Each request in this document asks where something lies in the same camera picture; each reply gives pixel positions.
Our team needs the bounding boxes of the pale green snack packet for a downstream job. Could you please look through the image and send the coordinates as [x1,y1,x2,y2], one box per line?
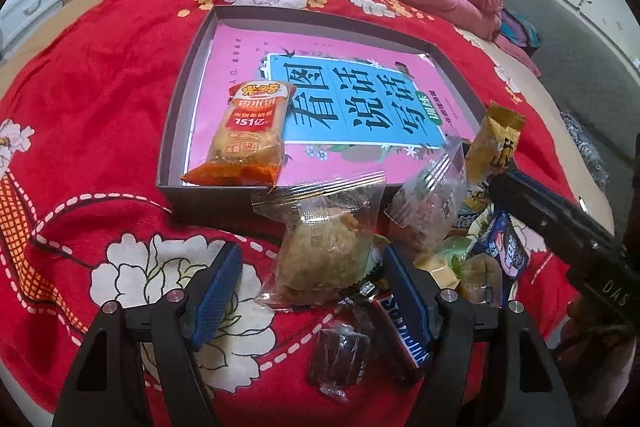
[415,234,473,288]

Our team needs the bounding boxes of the orange snack packet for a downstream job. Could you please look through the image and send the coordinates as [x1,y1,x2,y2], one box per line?
[180,79,296,192]

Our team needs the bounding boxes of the colourful folded clothes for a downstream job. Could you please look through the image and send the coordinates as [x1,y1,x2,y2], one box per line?
[497,7,543,58]

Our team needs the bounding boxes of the grey patterned cloth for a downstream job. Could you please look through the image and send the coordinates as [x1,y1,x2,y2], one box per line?
[560,111,612,190]

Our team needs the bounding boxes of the clear-wrapped dark brown candy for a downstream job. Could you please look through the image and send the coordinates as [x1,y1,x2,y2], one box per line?
[305,322,371,400]

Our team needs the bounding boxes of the clear-wrapped brown pastry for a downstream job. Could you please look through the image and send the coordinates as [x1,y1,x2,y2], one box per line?
[385,134,473,263]

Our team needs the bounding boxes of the dark cardboard box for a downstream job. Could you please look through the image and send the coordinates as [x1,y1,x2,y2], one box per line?
[156,5,488,223]

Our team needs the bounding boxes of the clear-wrapped yellow round pastry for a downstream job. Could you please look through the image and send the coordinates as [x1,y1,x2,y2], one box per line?
[250,174,388,308]

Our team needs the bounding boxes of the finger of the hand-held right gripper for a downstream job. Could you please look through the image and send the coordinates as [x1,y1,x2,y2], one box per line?
[505,171,616,248]
[490,179,608,268]

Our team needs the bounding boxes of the clear-wrapped yellow cake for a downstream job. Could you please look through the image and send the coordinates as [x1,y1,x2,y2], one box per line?
[457,254,503,308]

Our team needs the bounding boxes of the red floral blanket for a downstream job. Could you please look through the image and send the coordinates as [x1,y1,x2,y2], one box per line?
[0,0,576,427]

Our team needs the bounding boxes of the brown chocolate bar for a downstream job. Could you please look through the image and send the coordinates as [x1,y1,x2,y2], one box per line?
[337,277,433,388]

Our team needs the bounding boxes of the pink picture book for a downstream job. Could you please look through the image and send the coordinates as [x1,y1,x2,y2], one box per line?
[185,24,476,188]

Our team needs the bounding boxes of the blue cookie packet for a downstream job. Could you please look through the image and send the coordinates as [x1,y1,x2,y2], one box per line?
[480,212,531,280]

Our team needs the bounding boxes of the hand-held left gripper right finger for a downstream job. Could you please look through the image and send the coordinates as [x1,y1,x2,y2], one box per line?
[382,244,578,427]

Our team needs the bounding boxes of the grey padded headboard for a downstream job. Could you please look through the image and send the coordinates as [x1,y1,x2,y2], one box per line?
[487,0,640,228]

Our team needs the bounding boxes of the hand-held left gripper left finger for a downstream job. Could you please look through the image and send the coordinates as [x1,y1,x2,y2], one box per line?
[52,241,244,427]

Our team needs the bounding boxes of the yellow snack packet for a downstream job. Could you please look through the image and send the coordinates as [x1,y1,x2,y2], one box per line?
[462,101,527,198]

